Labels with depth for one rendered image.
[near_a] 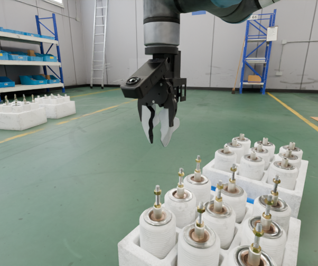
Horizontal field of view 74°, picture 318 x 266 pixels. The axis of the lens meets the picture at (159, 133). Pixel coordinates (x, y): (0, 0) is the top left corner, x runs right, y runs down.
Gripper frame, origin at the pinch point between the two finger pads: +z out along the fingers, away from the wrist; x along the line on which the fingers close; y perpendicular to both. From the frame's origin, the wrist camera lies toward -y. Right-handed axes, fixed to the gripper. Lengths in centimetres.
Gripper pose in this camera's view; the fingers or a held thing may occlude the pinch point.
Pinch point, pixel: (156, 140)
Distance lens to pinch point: 48.9
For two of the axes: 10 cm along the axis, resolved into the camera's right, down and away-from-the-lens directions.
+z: 0.0, 9.6, 2.9
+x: -8.1, -1.7, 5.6
